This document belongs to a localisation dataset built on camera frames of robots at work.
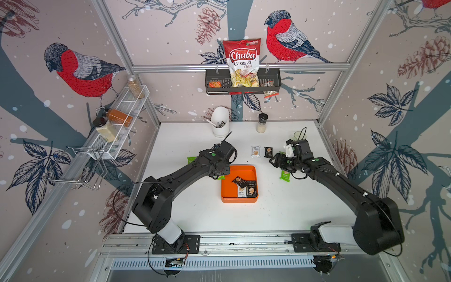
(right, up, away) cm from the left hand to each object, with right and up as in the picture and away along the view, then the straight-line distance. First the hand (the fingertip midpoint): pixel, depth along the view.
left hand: (226, 166), depth 86 cm
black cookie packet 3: (+13, -12, +1) cm, 18 cm away
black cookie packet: (+25, +6, +18) cm, 31 cm away
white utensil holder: (-4, +26, +26) cm, 37 cm away
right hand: (+24, +3, 0) cm, 24 cm away
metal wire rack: (-49, +5, -28) cm, 57 cm away
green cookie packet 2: (-2, -5, -3) cm, 6 cm away
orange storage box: (+2, -12, +1) cm, 12 cm away
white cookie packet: (+9, -14, +1) cm, 16 cm away
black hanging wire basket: (-5, +45, +7) cm, 46 cm away
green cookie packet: (+32, -6, +5) cm, 33 cm away
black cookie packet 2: (+7, -8, +3) cm, 12 cm away
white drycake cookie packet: (+18, +6, +18) cm, 26 cm away
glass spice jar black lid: (+23, +22, +26) cm, 41 cm away
